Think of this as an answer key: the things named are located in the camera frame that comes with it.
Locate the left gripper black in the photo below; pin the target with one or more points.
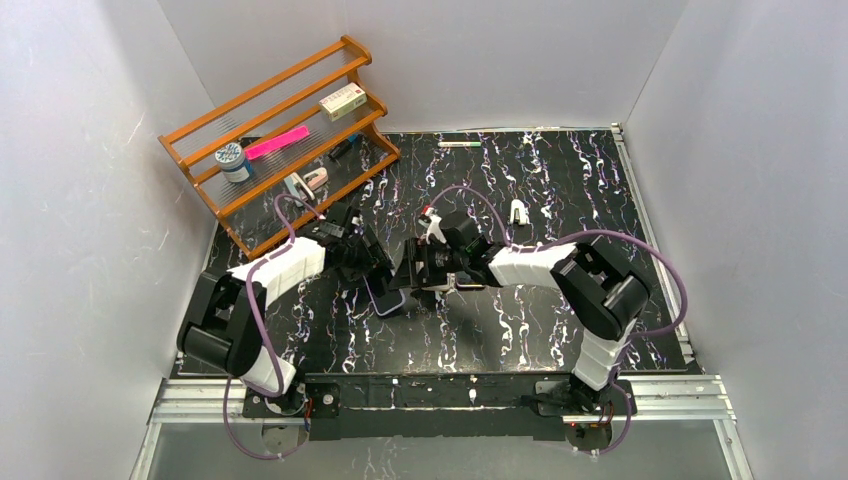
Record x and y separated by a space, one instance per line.
370 257

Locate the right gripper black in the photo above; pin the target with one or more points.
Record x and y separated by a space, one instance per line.
416 266

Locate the phone with pink edge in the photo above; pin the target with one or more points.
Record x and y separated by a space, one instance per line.
463 282

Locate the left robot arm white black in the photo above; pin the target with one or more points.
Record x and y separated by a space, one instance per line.
224 324

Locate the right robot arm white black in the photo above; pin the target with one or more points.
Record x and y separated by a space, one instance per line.
606 292

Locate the pink mini stapler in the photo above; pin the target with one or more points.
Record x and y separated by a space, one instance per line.
316 178

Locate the black marker with blue cap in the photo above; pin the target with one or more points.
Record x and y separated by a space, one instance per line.
343 147

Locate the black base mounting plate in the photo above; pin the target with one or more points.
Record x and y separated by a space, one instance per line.
540 405

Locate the white green pen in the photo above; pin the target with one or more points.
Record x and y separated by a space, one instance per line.
459 144

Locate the small white stapler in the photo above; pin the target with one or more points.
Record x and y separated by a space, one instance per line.
519 215

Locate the orange wooden shelf rack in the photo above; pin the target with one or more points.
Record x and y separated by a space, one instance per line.
277 106

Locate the neon pink flat strip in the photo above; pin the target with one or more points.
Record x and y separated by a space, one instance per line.
261 148

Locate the white box with red label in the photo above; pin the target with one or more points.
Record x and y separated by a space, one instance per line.
343 101

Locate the white jar patterned lid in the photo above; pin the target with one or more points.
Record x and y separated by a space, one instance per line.
233 163

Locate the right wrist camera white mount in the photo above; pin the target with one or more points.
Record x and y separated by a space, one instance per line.
430 221

